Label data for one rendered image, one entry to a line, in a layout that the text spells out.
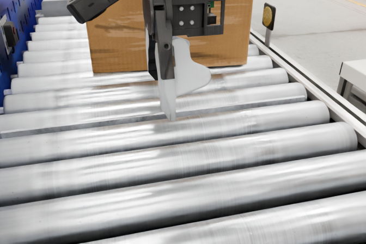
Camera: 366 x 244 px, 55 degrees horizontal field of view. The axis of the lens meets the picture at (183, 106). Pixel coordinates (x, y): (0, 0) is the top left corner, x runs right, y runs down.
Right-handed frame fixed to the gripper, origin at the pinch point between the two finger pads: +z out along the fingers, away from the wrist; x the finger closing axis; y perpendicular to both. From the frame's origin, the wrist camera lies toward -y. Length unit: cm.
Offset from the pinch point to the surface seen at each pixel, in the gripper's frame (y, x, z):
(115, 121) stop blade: -5.7, 4.5, 6.0
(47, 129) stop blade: -15.2, 4.5, 6.0
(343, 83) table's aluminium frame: 38.9, 13.5, 9.3
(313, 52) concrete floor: 154, 192, 81
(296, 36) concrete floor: 159, 229, 81
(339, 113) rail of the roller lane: 27.0, -1.1, 5.9
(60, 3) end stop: -17, 64, 3
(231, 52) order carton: 16.8, 18.3, 2.6
